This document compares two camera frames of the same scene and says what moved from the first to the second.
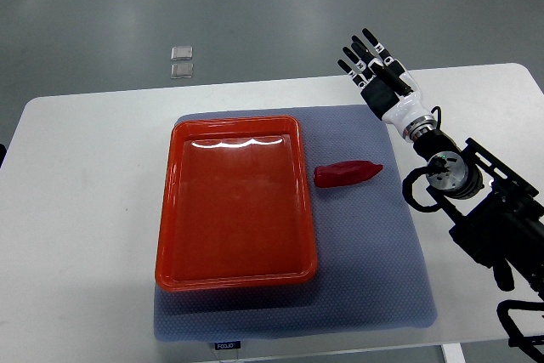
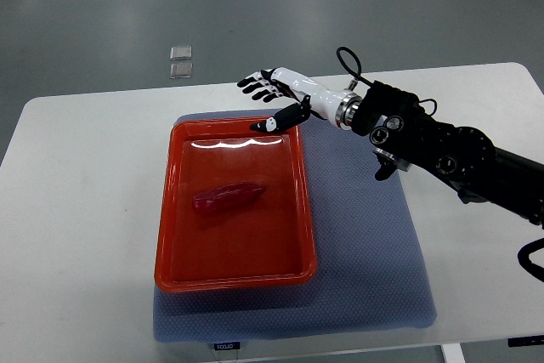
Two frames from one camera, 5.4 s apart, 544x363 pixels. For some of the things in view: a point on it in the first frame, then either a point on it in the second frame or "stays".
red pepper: (344, 172) to (227, 197)
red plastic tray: (235, 207) stays
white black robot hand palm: (403, 110) to (340, 108)
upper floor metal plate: (181, 53) stays
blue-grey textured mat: (371, 274) stays
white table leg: (453, 353) stays
